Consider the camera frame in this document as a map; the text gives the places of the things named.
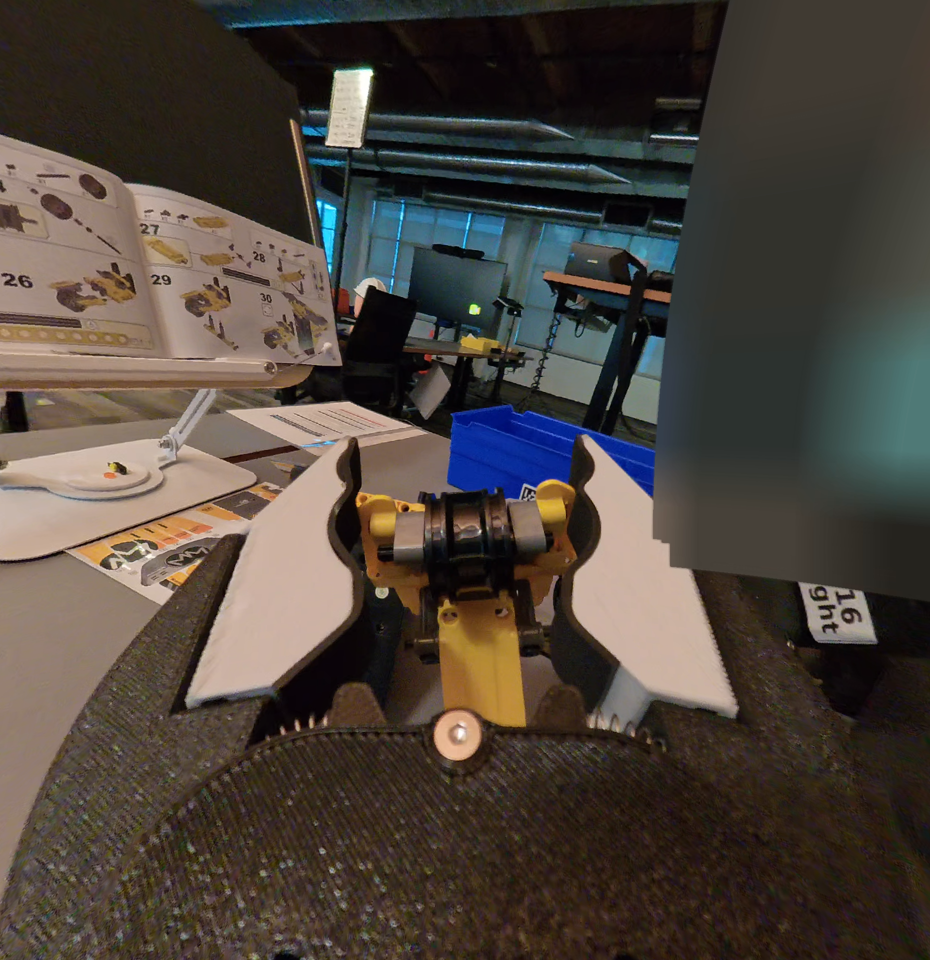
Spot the black computer monitor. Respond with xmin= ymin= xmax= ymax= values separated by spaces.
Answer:
xmin=410 ymin=246 xmax=509 ymax=331

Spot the wooden top standing desk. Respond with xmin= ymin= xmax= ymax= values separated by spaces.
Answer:
xmin=543 ymin=266 xmax=672 ymax=436

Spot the orange grey sticker sheet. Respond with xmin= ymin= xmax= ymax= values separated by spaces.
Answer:
xmin=66 ymin=483 xmax=286 ymax=605

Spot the black backdrop panel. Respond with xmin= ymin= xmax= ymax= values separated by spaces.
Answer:
xmin=0 ymin=0 xmax=301 ymax=241

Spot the open building instruction booklet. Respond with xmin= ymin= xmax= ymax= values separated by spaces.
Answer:
xmin=0 ymin=131 xmax=342 ymax=367

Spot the dark office desk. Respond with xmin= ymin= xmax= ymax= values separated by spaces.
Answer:
xmin=401 ymin=337 xmax=534 ymax=406

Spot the blue plastic bin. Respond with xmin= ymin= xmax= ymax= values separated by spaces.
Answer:
xmin=446 ymin=405 xmax=657 ymax=511

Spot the studio light panel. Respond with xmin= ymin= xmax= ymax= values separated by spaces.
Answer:
xmin=324 ymin=67 xmax=376 ymax=301

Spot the small camera on tripod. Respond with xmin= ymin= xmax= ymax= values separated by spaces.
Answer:
xmin=493 ymin=294 xmax=525 ymax=354

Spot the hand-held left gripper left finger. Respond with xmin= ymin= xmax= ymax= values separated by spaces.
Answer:
xmin=183 ymin=435 xmax=369 ymax=710

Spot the black office chair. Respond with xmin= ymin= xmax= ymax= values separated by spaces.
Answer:
xmin=341 ymin=288 xmax=420 ymax=414

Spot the white hanging sheet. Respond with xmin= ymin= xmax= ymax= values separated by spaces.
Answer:
xmin=411 ymin=363 xmax=455 ymax=420

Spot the yellow black brick toy vehicle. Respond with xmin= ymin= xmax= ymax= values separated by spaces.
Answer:
xmin=356 ymin=480 xmax=579 ymax=729

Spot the coiled black cable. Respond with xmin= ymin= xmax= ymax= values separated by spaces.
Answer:
xmin=534 ymin=311 xmax=564 ymax=393

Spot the white book stand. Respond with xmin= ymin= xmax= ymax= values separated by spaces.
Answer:
xmin=0 ymin=120 xmax=324 ymax=562

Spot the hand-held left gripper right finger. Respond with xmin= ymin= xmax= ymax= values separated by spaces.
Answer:
xmin=551 ymin=433 xmax=740 ymax=725

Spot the printed paper sheet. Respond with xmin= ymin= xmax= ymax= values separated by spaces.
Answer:
xmin=226 ymin=401 xmax=414 ymax=455

